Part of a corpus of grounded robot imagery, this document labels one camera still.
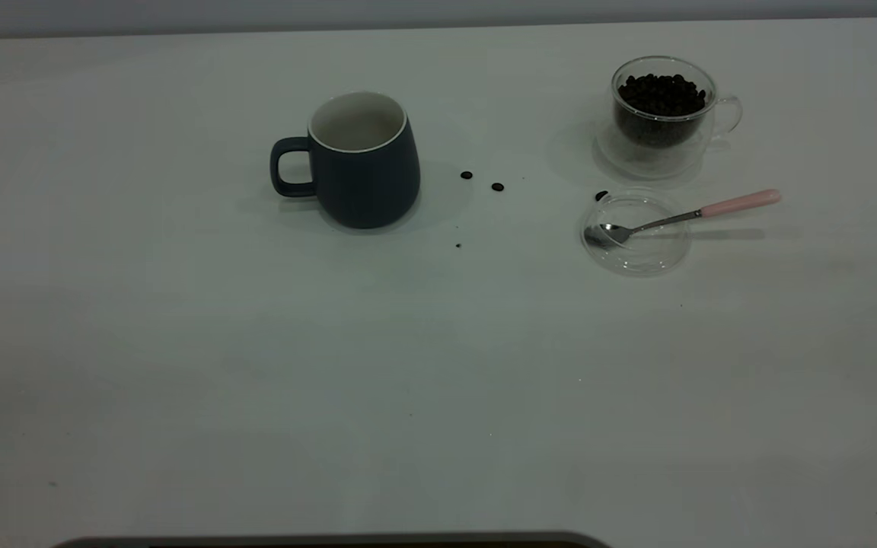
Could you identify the dark grey ceramic mug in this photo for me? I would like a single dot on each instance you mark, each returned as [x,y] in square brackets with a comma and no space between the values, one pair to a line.
[366,183]

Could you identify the coffee beans pile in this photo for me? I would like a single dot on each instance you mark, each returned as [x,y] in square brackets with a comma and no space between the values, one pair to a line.
[659,95]

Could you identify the clear glass saucer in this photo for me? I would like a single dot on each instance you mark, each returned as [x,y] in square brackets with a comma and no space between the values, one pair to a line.
[636,255]

